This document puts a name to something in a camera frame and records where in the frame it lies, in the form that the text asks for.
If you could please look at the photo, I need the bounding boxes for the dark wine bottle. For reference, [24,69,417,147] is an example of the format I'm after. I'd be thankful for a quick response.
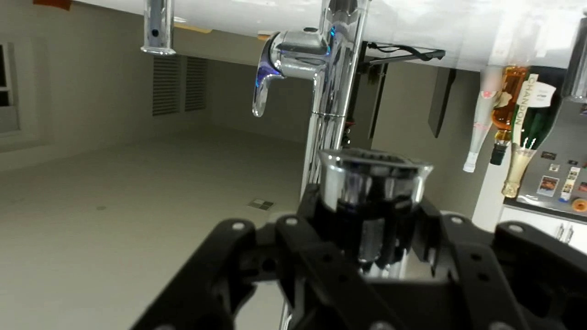
[501,67,567,202]

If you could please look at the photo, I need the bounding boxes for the black mini tripod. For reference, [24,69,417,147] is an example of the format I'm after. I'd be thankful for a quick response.
[360,43,446,67]

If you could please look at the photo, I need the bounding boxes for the small chrome soap dispenser cap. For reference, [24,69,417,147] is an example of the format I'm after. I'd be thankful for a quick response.
[141,0,174,58]

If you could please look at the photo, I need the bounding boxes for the chrome gooseneck kitchen faucet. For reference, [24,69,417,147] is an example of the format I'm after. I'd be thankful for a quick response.
[251,0,371,190]

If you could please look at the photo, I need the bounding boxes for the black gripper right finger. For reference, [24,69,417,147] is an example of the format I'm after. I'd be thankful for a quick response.
[439,217,530,330]

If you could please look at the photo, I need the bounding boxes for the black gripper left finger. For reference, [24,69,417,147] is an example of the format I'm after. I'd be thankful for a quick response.
[130,219,255,330]

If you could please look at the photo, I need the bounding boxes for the clear glass bottle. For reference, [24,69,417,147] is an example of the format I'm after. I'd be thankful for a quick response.
[462,72,501,173]

